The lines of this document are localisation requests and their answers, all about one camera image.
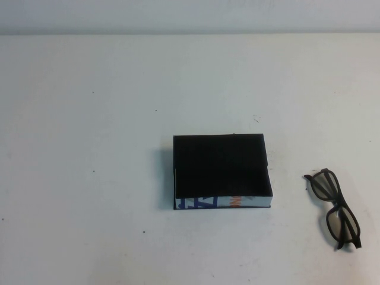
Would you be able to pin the black framed glasses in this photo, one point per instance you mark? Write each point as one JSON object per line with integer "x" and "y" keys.
{"x": 351, "y": 221}

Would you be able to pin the black printed glasses case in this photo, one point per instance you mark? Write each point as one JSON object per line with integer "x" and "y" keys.
{"x": 219, "y": 166}

